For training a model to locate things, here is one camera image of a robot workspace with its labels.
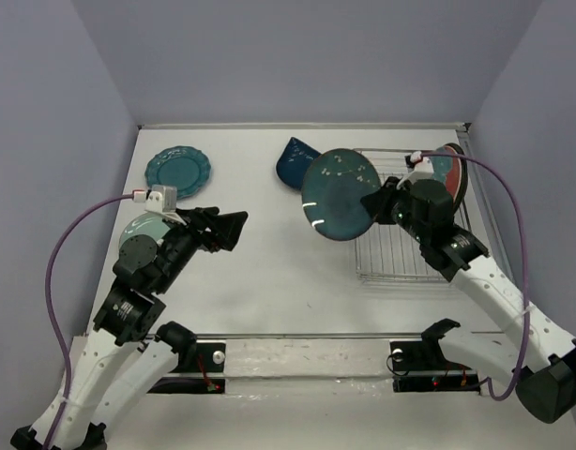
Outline purple cable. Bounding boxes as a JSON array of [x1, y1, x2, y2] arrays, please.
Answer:
[[43, 193, 135, 446], [418, 150, 532, 401]]

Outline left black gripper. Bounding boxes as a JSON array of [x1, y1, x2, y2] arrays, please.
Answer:
[[156, 205, 250, 292]]

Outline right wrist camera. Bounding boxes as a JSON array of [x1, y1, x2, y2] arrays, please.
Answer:
[[397, 151, 433, 189]]

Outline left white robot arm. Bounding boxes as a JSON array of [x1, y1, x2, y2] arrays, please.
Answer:
[[10, 207, 249, 449]]

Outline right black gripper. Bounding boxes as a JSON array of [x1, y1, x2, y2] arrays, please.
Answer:
[[361, 175, 430, 243]]

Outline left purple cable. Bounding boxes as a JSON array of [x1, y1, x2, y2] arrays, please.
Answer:
[[43, 193, 135, 446]]

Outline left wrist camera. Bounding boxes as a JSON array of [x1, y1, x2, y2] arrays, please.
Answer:
[[131, 185, 185, 224]]

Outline teal scalloped plate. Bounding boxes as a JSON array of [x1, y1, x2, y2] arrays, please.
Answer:
[[144, 145, 212, 200]]

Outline light mint glass plate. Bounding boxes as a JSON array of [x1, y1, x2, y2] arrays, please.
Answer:
[[117, 213, 171, 249]]

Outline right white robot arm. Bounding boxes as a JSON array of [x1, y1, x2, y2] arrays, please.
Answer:
[[361, 177, 576, 424]]

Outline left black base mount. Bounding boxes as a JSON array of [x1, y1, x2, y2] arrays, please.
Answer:
[[148, 341, 226, 395]]

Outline dark teal round plate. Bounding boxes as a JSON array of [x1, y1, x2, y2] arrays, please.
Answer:
[[301, 148, 382, 242]]

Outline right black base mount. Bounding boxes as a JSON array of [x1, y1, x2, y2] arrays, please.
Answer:
[[386, 340, 482, 394]]

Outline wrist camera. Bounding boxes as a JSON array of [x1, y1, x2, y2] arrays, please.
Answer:
[[131, 185, 185, 224], [397, 151, 433, 189]]

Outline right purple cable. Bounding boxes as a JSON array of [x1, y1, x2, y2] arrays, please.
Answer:
[[418, 150, 532, 401]]

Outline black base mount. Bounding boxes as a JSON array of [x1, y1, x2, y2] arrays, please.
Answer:
[[386, 340, 482, 394], [148, 341, 226, 395]]

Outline red and blue floral plate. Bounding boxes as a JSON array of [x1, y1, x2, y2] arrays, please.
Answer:
[[431, 142, 462, 188]]

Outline dark blue teardrop dish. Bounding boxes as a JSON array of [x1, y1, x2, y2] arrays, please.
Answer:
[[275, 137, 321, 191]]

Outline metal wire dish rack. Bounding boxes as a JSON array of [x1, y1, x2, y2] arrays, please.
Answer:
[[355, 148, 471, 284]]

